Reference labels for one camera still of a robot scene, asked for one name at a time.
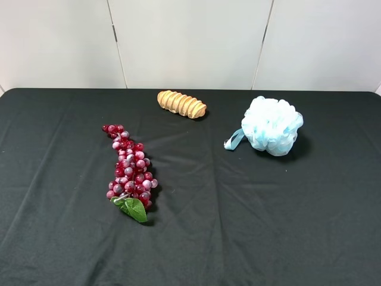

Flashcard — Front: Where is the light blue bath loofah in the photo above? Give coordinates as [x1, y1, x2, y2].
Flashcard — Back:
[224, 96, 304, 157]

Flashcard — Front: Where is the ridged golden bread loaf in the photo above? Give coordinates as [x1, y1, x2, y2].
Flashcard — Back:
[157, 90, 207, 119]

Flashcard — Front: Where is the red artificial grape bunch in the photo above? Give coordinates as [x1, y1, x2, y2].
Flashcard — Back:
[102, 125, 158, 223]

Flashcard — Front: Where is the black tablecloth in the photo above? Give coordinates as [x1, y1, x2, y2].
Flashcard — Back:
[1, 89, 380, 285]

